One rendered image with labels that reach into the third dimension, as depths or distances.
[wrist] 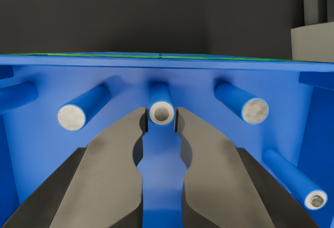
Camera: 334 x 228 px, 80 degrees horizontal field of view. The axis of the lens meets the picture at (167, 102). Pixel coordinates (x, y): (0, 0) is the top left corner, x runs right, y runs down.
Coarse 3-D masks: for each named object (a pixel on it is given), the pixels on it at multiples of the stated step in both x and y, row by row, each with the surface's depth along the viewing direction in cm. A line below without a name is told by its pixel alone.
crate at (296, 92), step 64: (0, 64) 13; (64, 64) 13; (128, 64) 13; (192, 64) 13; (256, 64) 13; (320, 64) 13; (0, 128) 18; (256, 128) 20; (320, 128) 18; (0, 192) 19
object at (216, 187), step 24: (192, 120) 11; (192, 144) 9; (216, 144) 9; (192, 168) 8; (216, 168) 8; (240, 168) 8; (192, 192) 7; (216, 192) 7; (240, 192) 7; (192, 216) 7; (216, 216) 6; (240, 216) 6; (264, 216) 6
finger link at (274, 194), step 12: (240, 156) 9; (252, 156) 9; (252, 168) 8; (264, 168) 8; (252, 180) 8; (264, 180) 8; (276, 180) 8; (264, 192) 7; (276, 192) 7; (288, 192) 7; (264, 204) 7; (276, 204) 7; (288, 204) 7; (300, 204) 7; (276, 216) 6; (288, 216) 6; (300, 216) 6
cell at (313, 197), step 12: (264, 156) 20; (276, 156) 19; (276, 168) 18; (288, 168) 17; (288, 180) 17; (300, 180) 16; (300, 192) 15; (312, 192) 15; (324, 192) 15; (312, 204) 15; (324, 204) 15
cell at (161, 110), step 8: (152, 88) 18; (160, 88) 16; (152, 96) 14; (160, 96) 13; (168, 96) 14; (152, 104) 12; (160, 104) 12; (168, 104) 12; (152, 112) 13; (160, 112) 12; (168, 112) 12; (152, 120) 13; (160, 120) 12; (168, 120) 13
